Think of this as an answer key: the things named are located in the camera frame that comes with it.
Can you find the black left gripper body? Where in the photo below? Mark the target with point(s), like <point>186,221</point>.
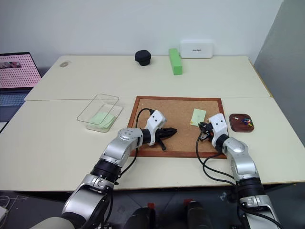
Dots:
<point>160,134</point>

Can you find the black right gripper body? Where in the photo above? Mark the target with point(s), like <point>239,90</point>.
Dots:
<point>208,130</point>

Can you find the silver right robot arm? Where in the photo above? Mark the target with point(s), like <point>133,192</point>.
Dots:
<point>240,157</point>

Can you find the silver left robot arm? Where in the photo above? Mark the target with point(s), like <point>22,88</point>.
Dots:
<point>124,145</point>

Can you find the single green sticky note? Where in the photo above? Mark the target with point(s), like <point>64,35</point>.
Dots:
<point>198,115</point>

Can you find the brown wooden tray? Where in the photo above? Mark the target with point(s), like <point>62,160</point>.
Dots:
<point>240,124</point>

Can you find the clear plastic box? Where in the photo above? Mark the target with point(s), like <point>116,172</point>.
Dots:
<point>100,112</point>

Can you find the wood-framed cork board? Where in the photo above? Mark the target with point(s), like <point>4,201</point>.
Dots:
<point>181,112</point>

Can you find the stack of green notes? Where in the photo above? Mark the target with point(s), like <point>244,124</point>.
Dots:
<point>103,119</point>

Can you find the long green block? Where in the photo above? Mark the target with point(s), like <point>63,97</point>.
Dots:
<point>175,60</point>

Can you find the white rectangular case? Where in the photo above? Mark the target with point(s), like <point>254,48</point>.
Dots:
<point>196,49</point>

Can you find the black round zip case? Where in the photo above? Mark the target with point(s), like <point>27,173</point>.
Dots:
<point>143,57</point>

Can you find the pale robot torso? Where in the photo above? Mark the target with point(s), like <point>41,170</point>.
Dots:
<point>52,223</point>

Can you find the laptop with pink screen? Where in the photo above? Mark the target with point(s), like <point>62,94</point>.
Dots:
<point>16,71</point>

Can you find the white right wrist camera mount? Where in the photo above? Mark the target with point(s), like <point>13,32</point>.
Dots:
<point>218,125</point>

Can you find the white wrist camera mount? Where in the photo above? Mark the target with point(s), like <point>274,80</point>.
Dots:
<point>155,120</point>
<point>218,125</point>

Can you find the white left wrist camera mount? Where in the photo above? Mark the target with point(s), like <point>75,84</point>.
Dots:
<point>155,120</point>

